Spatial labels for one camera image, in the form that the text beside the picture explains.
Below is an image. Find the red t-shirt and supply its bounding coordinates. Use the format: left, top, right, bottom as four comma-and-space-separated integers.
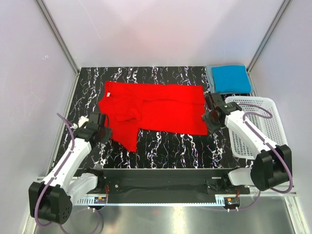
98, 81, 208, 152

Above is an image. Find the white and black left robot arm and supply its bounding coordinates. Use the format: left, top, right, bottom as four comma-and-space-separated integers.
28, 112, 112, 227

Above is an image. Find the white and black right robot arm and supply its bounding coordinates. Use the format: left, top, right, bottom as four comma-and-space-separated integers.
202, 93, 293, 194

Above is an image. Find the folded blue t-shirt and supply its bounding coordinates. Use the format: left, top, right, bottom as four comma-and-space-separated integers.
211, 65, 252, 94

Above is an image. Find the white plastic laundry basket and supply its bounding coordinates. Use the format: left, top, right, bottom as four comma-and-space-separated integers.
225, 96, 288, 160

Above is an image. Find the folded grey t-shirt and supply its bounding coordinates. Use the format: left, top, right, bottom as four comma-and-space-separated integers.
206, 66, 215, 93

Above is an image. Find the left small connector box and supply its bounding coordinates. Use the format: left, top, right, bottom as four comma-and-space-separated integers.
94, 196, 107, 204

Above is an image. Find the small connector box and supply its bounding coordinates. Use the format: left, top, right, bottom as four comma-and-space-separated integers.
94, 196, 107, 204
225, 197, 240, 209

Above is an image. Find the right small connector box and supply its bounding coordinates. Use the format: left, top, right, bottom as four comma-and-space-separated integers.
225, 197, 240, 209

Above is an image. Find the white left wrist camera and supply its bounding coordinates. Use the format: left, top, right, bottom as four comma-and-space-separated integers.
71, 116, 89, 130

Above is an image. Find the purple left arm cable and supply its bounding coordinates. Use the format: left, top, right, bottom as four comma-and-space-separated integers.
34, 113, 105, 234

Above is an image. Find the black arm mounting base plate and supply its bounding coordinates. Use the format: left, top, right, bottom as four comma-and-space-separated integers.
102, 169, 250, 205

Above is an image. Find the aluminium frame rail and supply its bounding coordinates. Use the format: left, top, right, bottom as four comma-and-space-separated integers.
33, 177, 298, 207

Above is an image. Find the left aluminium corner post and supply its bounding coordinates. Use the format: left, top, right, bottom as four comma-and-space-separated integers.
34, 0, 80, 75

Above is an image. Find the aluminium corner post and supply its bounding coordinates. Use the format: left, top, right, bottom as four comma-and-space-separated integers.
247, 0, 292, 74
34, 0, 80, 75

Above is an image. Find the right aluminium corner post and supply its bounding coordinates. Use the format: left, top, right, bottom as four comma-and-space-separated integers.
247, 0, 292, 74

